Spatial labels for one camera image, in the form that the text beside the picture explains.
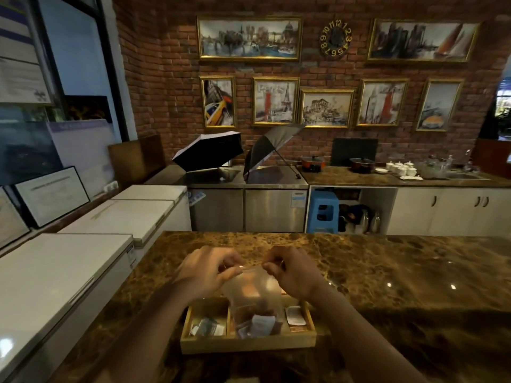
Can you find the group of glassware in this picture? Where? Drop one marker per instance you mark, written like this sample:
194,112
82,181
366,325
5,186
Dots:
433,167

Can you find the red cooking pot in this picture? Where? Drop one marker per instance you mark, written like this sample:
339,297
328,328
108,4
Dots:
312,163

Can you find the old building painting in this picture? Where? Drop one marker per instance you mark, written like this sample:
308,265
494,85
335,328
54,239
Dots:
326,108

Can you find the brown wooden board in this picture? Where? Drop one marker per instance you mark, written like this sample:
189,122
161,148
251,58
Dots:
137,157

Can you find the stainless steel counter fridge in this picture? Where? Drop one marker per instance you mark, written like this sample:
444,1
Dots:
247,203

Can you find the medium white chest freezer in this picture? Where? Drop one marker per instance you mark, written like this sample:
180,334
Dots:
127,221

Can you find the orange boat painting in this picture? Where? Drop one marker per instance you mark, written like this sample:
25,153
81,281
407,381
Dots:
438,105

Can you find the person's left forearm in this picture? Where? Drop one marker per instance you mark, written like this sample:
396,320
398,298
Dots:
149,339

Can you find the person's right forearm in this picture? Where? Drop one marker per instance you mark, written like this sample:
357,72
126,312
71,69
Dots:
359,339

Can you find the wide sailboat painting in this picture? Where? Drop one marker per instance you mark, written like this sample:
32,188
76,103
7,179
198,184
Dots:
422,40

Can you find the white flat packet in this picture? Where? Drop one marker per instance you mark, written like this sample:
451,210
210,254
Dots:
295,315

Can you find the silver framed certificate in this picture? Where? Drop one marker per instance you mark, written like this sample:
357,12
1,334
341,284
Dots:
10,221

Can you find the red bus painting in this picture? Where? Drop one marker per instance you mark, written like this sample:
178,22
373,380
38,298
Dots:
382,102

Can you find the black board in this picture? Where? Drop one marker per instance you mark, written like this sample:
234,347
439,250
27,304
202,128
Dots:
354,149

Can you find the large white chest freezer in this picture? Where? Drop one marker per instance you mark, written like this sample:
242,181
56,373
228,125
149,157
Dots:
52,291

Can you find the yellow taxi painting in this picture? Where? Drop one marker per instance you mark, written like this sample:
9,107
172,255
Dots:
218,101

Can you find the grey open umbrella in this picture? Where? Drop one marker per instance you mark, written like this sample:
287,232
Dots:
269,149

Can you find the blue plastic stool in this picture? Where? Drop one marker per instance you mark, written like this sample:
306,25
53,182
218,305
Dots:
322,211

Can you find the tower painting gold frame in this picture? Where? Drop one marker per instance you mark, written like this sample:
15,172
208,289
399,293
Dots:
275,101

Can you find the black open umbrella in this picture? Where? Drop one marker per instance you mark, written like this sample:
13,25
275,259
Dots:
209,150

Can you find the steel sink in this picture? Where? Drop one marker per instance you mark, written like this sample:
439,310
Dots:
465,175

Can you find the round black wall clock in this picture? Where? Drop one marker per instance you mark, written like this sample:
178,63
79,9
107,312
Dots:
336,39

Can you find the clear plastic zip bag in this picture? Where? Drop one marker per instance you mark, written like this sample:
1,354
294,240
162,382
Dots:
253,293

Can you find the person's right hand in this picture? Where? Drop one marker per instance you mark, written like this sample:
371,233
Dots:
297,275

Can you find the small white chest freezer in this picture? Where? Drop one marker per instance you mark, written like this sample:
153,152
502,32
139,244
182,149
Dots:
153,192

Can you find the white paper sachet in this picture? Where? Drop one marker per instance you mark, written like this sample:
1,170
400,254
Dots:
259,325

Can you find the person's left thumb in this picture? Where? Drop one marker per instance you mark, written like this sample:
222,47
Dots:
228,277

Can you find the person's right thumb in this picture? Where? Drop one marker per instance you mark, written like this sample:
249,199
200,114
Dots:
272,270

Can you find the group of white cups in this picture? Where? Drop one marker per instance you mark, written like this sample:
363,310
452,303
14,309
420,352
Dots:
401,168

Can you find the black framed certificate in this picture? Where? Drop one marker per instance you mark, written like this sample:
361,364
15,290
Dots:
52,197

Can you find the grey foil sachet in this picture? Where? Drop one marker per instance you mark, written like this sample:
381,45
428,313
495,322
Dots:
205,327

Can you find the person's left hand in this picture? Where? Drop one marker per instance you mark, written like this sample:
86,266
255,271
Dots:
199,273

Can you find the wooden compartment tray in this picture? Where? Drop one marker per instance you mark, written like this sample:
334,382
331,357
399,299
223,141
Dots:
247,343

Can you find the dark pot with lid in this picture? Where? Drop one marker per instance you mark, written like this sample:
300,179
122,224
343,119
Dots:
362,164

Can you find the wide city river painting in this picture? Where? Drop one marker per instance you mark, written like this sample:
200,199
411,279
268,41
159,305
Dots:
249,39

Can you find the white leaning board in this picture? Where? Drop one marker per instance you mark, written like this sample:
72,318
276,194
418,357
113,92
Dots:
84,153

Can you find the white cabinet with doors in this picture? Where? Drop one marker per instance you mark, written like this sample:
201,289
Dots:
447,211

